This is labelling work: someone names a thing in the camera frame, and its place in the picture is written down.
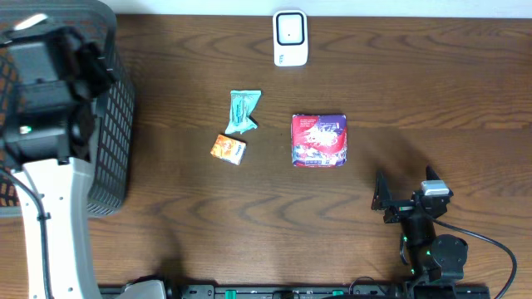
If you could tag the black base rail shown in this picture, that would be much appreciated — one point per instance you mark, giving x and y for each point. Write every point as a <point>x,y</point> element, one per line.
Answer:
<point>363,287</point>

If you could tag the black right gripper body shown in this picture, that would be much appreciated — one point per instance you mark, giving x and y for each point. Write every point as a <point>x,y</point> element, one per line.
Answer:
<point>404,208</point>

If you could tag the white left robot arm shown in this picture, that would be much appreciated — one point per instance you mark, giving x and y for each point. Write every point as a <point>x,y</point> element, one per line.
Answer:
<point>49,144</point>

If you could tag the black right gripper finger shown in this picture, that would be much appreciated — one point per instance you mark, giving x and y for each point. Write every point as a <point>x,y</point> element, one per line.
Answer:
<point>382,195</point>
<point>431,174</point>

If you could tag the teal packet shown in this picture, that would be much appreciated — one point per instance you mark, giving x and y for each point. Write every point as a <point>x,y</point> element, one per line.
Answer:
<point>242,106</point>

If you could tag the white barcode scanner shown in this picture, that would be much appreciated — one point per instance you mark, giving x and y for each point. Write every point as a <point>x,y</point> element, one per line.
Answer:
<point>290,38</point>

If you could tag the orange small box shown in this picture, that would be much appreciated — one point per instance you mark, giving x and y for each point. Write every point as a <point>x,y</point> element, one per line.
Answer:
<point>228,149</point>

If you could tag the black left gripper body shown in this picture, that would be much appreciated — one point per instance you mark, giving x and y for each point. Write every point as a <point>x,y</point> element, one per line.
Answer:
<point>100,63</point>

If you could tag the grey plastic basket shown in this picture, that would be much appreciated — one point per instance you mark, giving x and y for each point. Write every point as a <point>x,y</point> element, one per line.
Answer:
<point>114,109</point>

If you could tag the red purple snack packet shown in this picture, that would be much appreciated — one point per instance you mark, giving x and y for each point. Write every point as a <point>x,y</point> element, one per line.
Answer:
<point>319,141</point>

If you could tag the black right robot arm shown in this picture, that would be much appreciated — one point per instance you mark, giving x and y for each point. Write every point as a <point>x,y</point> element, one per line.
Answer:
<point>436,261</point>

